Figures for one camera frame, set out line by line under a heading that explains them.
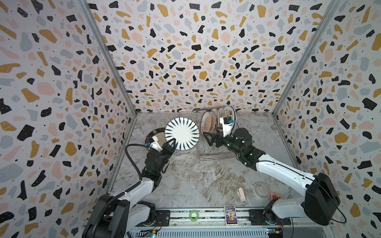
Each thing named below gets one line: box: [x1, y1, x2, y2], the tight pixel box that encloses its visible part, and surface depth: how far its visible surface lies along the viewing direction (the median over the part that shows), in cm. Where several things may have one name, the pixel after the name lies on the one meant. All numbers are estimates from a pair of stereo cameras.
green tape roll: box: [189, 209, 199, 223], surface depth 76 cm
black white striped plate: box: [164, 117, 200, 151], surface depth 87 cm
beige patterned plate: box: [217, 106, 227, 119], surface depth 108 cm
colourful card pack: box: [223, 204, 239, 226], surface depth 75 cm
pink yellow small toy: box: [270, 192, 282, 201], surface depth 81 cm
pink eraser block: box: [237, 187, 247, 202], surface depth 81 cm
